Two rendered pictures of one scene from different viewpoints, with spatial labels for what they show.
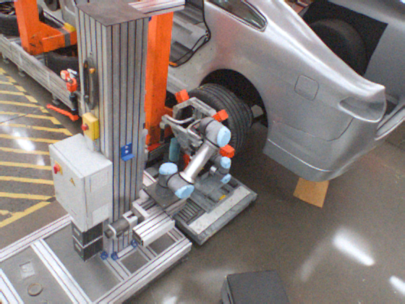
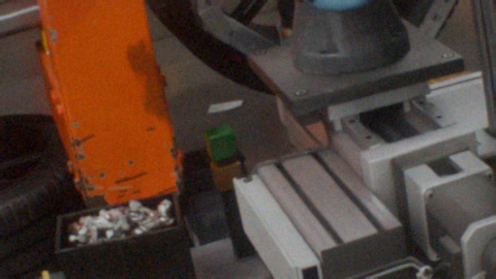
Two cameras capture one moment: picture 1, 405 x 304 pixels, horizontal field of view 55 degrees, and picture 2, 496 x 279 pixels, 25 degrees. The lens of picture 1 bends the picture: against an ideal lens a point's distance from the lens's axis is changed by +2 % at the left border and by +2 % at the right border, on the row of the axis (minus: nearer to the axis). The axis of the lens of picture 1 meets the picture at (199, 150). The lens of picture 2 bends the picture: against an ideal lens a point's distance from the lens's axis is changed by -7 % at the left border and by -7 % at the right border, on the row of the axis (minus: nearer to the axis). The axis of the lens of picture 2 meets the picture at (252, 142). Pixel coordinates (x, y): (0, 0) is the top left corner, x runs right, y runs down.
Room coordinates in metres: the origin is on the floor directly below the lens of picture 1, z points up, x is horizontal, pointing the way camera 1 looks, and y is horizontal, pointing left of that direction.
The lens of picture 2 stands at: (1.30, 1.71, 1.26)
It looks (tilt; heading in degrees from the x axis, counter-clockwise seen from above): 21 degrees down; 312
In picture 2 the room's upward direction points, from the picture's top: 12 degrees counter-clockwise
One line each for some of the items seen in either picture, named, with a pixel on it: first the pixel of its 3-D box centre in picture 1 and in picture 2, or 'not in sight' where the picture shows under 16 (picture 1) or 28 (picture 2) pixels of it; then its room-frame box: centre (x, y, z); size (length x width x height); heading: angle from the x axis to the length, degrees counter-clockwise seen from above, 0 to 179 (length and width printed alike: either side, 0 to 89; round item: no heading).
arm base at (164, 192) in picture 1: (165, 185); not in sight; (1.84, 0.18, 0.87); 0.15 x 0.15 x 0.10
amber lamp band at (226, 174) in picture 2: not in sight; (227, 173); (2.46, 0.50, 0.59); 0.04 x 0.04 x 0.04; 54
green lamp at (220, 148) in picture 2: not in sight; (220, 142); (2.46, 0.50, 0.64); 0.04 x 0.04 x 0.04; 54
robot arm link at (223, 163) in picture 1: (223, 163); not in sight; (2.07, -0.18, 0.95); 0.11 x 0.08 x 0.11; 48
